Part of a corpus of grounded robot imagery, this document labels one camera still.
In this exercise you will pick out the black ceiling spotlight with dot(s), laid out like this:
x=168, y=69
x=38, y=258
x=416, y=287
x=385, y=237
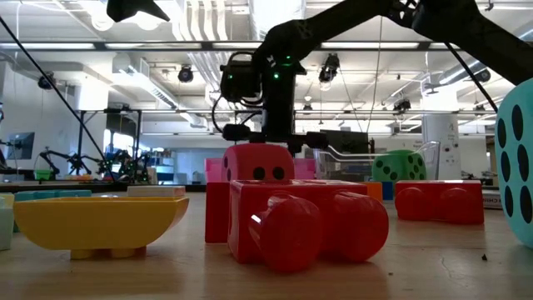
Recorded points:
x=329, y=68
x=185, y=74
x=46, y=80
x=482, y=76
x=401, y=105

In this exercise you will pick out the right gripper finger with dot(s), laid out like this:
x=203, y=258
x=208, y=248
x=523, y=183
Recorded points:
x=236, y=132
x=317, y=141

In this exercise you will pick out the cyan small brick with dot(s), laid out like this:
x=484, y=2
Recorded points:
x=75, y=193
x=33, y=194

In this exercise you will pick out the clear plastic bin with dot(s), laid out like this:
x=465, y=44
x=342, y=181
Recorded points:
x=433, y=160

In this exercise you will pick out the black background robot arm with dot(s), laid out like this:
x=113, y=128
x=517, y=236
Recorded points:
x=125, y=164
x=75, y=160

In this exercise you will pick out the black gantry stand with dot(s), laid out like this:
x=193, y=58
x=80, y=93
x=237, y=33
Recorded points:
x=121, y=124

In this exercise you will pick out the white rectangular duct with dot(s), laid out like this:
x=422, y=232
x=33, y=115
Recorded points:
x=141, y=83

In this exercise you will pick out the small green bin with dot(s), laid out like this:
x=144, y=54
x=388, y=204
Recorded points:
x=43, y=174

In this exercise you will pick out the green foam die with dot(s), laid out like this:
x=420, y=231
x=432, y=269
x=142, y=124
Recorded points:
x=397, y=166

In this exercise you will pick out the grey desktop monitor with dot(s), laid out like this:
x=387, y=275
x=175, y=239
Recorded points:
x=21, y=146

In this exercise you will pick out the red foam die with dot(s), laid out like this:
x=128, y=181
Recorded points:
x=250, y=160

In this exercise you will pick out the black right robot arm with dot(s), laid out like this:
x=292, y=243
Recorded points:
x=458, y=25

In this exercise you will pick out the long orange block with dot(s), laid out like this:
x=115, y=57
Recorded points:
x=375, y=191

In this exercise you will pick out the pale mint small brick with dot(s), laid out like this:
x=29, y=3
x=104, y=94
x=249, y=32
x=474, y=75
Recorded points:
x=6, y=225

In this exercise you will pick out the small red brick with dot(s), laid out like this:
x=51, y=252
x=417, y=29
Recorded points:
x=216, y=212

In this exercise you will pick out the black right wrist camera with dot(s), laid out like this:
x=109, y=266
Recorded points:
x=239, y=79

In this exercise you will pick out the white pillar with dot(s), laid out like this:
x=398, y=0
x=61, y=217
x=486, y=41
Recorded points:
x=441, y=133

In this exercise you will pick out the pink plastic bin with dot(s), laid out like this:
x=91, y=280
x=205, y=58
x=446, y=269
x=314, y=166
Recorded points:
x=304, y=168

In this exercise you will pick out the blue one-stud block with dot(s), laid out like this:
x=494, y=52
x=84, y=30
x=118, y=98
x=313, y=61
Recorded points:
x=387, y=191

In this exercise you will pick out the orange-yellow brick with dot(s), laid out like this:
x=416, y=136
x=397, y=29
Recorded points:
x=100, y=223

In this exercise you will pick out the black aluminium frame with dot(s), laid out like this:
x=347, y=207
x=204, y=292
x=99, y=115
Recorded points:
x=108, y=187

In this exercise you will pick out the black overhead beam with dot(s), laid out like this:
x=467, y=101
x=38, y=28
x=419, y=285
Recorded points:
x=100, y=46

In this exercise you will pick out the teal foam die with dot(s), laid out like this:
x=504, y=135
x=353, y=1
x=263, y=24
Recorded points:
x=518, y=166

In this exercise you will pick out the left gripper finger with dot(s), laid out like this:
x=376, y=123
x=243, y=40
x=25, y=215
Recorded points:
x=129, y=8

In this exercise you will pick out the red two-stud block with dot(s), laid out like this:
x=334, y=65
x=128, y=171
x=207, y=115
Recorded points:
x=291, y=233
x=439, y=204

